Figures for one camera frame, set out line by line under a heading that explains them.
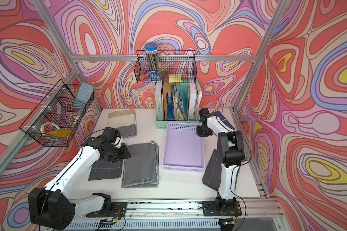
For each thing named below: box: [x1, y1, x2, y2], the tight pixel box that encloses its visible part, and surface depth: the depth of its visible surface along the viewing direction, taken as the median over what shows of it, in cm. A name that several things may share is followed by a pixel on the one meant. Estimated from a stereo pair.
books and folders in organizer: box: [155, 80, 203, 121], surface depth 98 cm
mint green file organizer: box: [155, 78, 203, 129], surface depth 100 cm
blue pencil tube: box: [144, 42, 160, 82], surface depth 77 cm
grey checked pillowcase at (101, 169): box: [88, 157, 123, 181], surface depth 86 cm
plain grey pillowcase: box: [121, 140, 160, 189], surface depth 87 cm
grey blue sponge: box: [75, 81, 95, 104], surface depth 83 cm
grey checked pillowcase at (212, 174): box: [201, 149, 223, 191], surface depth 87 cm
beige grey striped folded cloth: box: [107, 109, 138, 139], surface depth 113 cm
